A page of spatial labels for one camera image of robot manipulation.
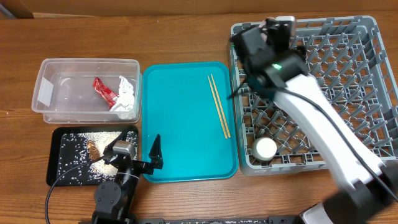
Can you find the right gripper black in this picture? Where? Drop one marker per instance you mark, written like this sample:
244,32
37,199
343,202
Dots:
300,50

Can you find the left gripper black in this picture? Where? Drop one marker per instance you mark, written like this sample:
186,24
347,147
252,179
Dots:
155,157

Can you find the white tissue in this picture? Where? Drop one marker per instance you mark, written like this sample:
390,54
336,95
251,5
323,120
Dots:
124,105

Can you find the brown food piece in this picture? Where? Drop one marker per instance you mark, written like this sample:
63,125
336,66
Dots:
92,150

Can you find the red snack wrapper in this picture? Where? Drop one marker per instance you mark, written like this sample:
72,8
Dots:
107,94

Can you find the white rice pile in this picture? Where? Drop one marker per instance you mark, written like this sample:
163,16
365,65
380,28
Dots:
74,164

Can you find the wooden chopstick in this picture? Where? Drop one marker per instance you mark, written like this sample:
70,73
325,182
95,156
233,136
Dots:
217,108
220,106

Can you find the large white pink plate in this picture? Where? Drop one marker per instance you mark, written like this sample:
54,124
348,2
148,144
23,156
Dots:
263,30

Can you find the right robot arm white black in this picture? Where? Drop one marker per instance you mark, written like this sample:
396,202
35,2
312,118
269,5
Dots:
278,72

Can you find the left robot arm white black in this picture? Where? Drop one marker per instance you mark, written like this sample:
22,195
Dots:
114,198

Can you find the grey dishwasher rack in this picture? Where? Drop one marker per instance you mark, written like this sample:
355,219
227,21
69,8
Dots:
349,60

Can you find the teal plastic tray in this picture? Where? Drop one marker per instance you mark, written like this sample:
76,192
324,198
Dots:
177,103

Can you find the black tray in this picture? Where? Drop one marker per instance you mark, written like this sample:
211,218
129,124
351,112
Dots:
132,136

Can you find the white cup in rack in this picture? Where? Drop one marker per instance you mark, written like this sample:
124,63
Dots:
264,149

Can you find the clear plastic bin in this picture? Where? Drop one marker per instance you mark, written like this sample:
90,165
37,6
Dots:
64,91

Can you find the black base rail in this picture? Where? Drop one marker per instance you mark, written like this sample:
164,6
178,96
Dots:
273,219

